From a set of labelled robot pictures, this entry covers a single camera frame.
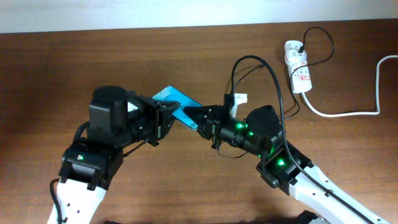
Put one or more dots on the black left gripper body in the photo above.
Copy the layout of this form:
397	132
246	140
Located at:
143	122

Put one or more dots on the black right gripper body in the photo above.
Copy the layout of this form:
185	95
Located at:
226	128

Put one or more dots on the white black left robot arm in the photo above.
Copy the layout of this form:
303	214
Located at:
117	119

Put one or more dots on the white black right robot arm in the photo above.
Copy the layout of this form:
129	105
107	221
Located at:
281	164

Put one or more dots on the white power strip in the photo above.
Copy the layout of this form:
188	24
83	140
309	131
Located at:
299	72

